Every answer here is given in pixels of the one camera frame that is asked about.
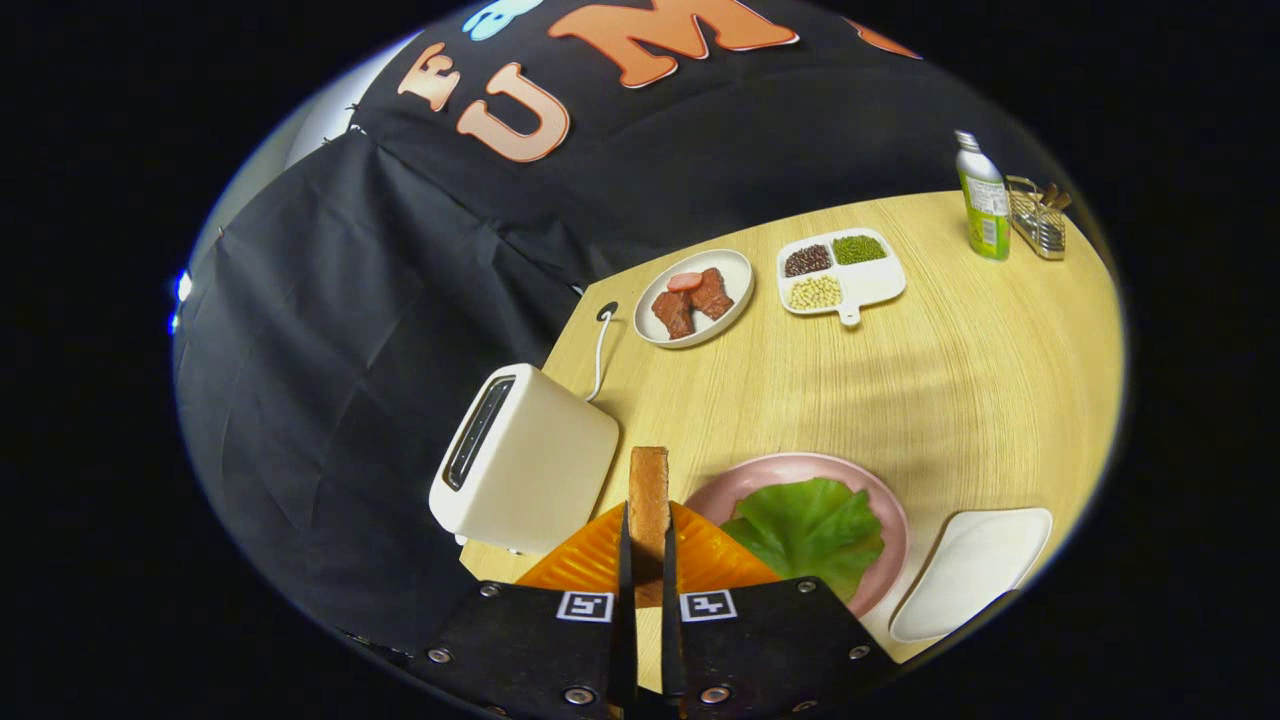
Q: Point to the toasted bread slice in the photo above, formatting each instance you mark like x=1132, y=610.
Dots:
x=650, y=500

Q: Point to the green lettuce leaf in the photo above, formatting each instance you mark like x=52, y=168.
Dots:
x=810, y=530

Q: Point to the black backdrop cloth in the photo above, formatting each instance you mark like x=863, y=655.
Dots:
x=350, y=300

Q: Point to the heap of green beans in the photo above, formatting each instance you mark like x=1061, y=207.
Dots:
x=859, y=250

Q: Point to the heap of yellow soybeans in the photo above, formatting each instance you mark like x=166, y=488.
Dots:
x=815, y=292

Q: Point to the white square plate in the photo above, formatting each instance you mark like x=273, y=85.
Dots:
x=975, y=575

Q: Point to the white toaster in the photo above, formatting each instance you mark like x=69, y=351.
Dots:
x=540, y=470

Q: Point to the green and silver bottle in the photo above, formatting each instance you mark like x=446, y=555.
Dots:
x=985, y=205

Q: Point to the brown meat piece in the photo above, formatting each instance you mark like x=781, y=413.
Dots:
x=674, y=315
x=712, y=295

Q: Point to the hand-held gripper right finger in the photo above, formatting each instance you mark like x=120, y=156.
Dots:
x=672, y=640

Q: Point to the white divided tray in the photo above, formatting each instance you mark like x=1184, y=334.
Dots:
x=875, y=283

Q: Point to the pink sausage slice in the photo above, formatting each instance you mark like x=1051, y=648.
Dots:
x=685, y=282

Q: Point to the round grey plate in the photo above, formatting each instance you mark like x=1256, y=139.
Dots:
x=738, y=268

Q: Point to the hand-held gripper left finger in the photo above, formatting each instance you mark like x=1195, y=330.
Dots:
x=628, y=630

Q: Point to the pink plate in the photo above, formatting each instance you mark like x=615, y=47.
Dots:
x=780, y=467

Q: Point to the heap of dark beans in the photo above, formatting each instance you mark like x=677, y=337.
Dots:
x=807, y=261

